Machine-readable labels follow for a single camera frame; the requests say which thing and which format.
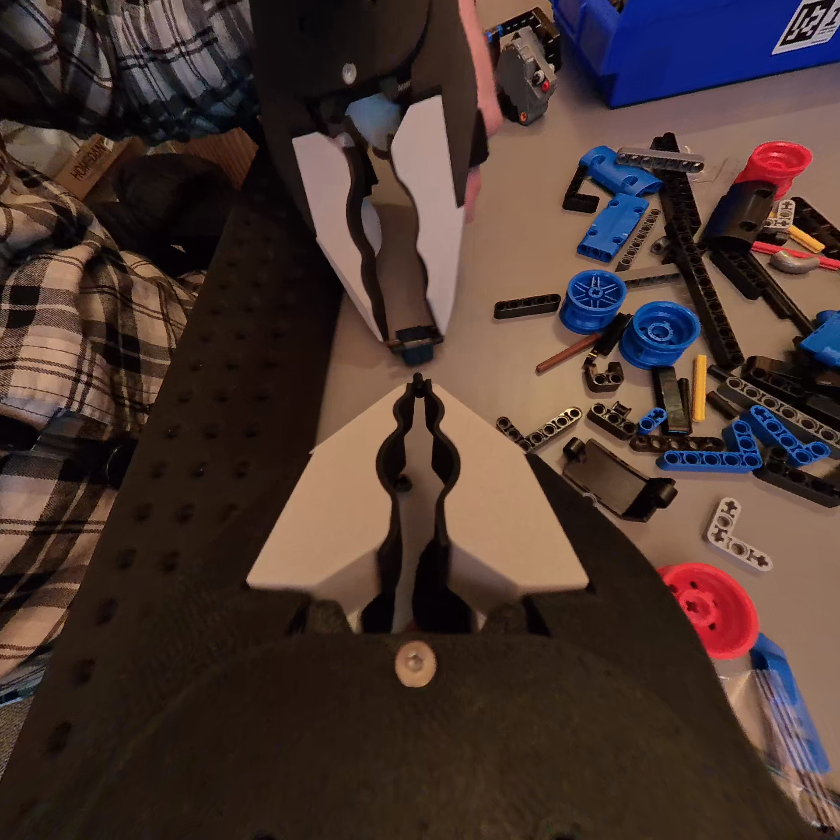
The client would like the black L-shaped beam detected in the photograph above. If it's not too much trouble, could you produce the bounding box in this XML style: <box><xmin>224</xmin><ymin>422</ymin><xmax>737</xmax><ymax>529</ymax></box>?
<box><xmin>495</xmin><ymin>407</ymin><xmax>584</xmax><ymax>454</ymax></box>

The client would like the blue bent short beam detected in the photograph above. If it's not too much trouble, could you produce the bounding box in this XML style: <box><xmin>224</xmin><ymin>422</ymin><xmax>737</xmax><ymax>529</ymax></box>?
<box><xmin>748</xmin><ymin>406</ymin><xmax>831</xmax><ymax>467</ymax></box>

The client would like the red wheel rim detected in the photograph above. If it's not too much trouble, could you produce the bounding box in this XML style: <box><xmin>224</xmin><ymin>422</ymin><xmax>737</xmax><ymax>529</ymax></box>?
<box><xmin>735</xmin><ymin>141</ymin><xmax>815</xmax><ymax>201</ymax></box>
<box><xmin>656</xmin><ymin>562</ymin><xmax>760</xmax><ymax>660</ymax></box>

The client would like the grey seven-hole beam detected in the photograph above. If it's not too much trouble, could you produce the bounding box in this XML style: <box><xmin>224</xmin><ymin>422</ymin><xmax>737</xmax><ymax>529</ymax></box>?
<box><xmin>616</xmin><ymin>147</ymin><xmax>706</xmax><ymax>173</ymax></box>

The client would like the dark grey motor block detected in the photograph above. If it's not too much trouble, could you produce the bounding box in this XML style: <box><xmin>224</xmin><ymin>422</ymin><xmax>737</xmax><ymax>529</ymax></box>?
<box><xmin>486</xmin><ymin>8</ymin><xmax>564</xmax><ymax>126</ymax></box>

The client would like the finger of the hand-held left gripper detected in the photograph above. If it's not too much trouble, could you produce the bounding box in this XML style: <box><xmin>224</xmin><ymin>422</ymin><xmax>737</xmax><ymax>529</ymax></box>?
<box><xmin>290</xmin><ymin>130</ymin><xmax>389</xmax><ymax>343</ymax></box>
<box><xmin>390</xmin><ymin>91</ymin><xmax>469</xmax><ymax>336</ymax></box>

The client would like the blue rectangular panel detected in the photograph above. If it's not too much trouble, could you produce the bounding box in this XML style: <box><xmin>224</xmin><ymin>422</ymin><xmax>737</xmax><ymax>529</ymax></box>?
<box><xmin>576</xmin><ymin>192</ymin><xmax>651</xmax><ymax>263</ymax></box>

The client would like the black curved panel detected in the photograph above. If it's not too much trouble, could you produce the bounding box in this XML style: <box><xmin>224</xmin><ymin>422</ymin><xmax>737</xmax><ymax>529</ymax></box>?
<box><xmin>701</xmin><ymin>180</ymin><xmax>778</xmax><ymax>250</ymax></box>

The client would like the black thin liftarm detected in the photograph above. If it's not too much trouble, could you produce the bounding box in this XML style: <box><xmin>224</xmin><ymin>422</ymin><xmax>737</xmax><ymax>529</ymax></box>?
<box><xmin>587</xmin><ymin>311</ymin><xmax>634</xmax><ymax>358</ymax></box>

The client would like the blue L-shaped beam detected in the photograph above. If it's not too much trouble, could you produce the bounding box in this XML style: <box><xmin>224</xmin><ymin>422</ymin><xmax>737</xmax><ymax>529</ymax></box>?
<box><xmin>656</xmin><ymin>420</ymin><xmax>765</xmax><ymax>472</ymax></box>

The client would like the grey desk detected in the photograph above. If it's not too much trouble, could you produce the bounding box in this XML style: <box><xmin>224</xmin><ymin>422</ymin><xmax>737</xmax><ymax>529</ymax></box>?
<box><xmin>315</xmin><ymin>0</ymin><xmax>840</xmax><ymax>840</ymax></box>

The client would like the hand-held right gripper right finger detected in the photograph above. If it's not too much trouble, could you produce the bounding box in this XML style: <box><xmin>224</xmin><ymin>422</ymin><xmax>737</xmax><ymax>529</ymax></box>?
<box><xmin>413</xmin><ymin>381</ymin><xmax>590</xmax><ymax>634</ymax></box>

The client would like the black studded base plate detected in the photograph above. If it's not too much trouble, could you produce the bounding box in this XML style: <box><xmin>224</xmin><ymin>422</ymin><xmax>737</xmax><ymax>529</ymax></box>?
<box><xmin>0</xmin><ymin>190</ymin><xmax>342</xmax><ymax>840</ymax></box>

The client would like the thin black beam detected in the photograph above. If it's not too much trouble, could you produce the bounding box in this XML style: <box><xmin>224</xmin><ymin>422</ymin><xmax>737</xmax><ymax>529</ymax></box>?
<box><xmin>791</xmin><ymin>197</ymin><xmax>840</xmax><ymax>260</ymax></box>

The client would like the blue curved panel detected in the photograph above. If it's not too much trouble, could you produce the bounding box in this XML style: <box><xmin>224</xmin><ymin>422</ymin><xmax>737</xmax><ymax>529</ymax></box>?
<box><xmin>579</xmin><ymin>146</ymin><xmax>664</xmax><ymax>198</ymax></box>

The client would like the long black beam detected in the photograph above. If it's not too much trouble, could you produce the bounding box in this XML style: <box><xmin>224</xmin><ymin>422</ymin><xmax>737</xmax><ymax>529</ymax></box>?
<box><xmin>656</xmin><ymin>167</ymin><xmax>746</xmax><ymax>368</ymax></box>

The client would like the blue bin with square tag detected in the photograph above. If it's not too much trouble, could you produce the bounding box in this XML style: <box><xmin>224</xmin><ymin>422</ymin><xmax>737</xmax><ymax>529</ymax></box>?
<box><xmin>551</xmin><ymin>0</ymin><xmax>840</xmax><ymax>109</ymax></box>

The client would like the black flat clip panel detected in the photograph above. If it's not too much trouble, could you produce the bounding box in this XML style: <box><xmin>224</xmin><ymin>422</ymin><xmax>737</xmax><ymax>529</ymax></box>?
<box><xmin>562</xmin><ymin>436</ymin><xmax>678</xmax><ymax>522</ymax></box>

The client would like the short black L beam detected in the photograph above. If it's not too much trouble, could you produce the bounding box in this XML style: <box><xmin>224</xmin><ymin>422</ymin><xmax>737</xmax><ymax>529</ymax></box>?
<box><xmin>561</xmin><ymin>161</ymin><xmax>601</xmax><ymax>214</ymax></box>

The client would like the black rectangular brick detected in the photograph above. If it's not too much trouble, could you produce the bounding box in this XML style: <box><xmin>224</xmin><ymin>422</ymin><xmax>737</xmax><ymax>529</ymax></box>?
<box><xmin>651</xmin><ymin>366</ymin><xmax>693</xmax><ymax>435</ymax></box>

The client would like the blue wheel rim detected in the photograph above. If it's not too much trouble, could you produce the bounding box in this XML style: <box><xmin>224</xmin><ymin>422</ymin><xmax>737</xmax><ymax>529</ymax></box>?
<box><xmin>619</xmin><ymin>301</ymin><xmax>703</xmax><ymax>370</ymax></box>
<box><xmin>559</xmin><ymin>270</ymin><xmax>627</xmax><ymax>333</ymax></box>

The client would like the long grey beam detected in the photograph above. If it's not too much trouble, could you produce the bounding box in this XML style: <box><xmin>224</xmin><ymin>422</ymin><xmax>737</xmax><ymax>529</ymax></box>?
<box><xmin>717</xmin><ymin>375</ymin><xmax>840</xmax><ymax>460</ymax></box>

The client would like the black eleven-hole beam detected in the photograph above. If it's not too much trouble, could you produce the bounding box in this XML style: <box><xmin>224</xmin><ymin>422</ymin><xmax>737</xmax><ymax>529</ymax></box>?
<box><xmin>712</xmin><ymin>246</ymin><xmax>815</xmax><ymax>336</ymax></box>

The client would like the black five-hole beam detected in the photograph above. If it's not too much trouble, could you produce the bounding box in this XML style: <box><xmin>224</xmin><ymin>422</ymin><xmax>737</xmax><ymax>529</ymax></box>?
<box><xmin>493</xmin><ymin>294</ymin><xmax>563</xmax><ymax>320</ymax></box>

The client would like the black connector assembly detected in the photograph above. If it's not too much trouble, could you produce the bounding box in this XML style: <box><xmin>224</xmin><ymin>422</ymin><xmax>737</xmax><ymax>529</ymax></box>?
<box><xmin>386</xmin><ymin>323</ymin><xmax>444</xmax><ymax>365</ymax></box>

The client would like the person's left hand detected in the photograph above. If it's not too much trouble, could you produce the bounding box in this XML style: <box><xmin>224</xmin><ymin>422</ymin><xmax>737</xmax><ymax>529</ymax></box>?
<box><xmin>458</xmin><ymin>0</ymin><xmax>506</xmax><ymax>211</ymax></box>

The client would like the black double connector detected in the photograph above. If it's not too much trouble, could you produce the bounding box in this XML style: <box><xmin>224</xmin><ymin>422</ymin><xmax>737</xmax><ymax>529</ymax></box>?
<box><xmin>586</xmin><ymin>402</ymin><xmax>637</xmax><ymax>439</ymax></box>

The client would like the tan cardboard box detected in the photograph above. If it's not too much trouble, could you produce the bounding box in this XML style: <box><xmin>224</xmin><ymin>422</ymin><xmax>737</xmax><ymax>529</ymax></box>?
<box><xmin>52</xmin><ymin>128</ymin><xmax>260</xmax><ymax>198</ymax></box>

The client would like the red axle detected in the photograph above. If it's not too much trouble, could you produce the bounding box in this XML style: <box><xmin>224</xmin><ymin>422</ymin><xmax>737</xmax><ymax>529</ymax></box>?
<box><xmin>751</xmin><ymin>241</ymin><xmax>840</xmax><ymax>271</ymax></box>

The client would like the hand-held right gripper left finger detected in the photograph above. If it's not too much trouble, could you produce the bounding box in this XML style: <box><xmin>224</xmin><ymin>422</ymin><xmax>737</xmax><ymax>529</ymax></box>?
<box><xmin>247</xmin><ymin>382</ymin><xmax>421</xmax><ymax>634</ymax></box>

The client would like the dark grey nine-hole beam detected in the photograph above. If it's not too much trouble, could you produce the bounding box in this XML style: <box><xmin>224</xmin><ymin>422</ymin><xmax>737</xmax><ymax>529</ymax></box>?
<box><xmin>616</xmin><ymin>209</ymin><xmax>662</xmax><ymax>272</ymax></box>

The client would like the blue folded panel piece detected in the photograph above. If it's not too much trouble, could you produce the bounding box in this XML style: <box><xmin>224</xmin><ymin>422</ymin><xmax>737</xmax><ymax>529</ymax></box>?
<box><xmin>797</xmin><ymin>310</ymin><xmax>840</xmax><ymax>368</ymax></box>

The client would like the black six-hole beam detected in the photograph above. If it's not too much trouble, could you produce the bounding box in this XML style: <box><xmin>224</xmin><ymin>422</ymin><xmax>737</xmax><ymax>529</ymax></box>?
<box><xmin>755</xmin><ymin>449</ymin><xmax>840</xmax><ymax>509</ymax></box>

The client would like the clear bag of small pins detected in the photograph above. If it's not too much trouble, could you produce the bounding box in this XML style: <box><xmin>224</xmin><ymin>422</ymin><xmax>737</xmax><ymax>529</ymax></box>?
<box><xmin>718</xmin><ymin>633</ymin><xmax>840</xmax><ymax>828</ymax></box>

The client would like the short black straight beam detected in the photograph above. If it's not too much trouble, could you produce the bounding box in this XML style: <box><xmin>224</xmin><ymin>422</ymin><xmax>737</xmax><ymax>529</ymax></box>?
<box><xmin>630</xmin><ymin>434</ymin><xmax>726</xmax><ymax>454</ymax></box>

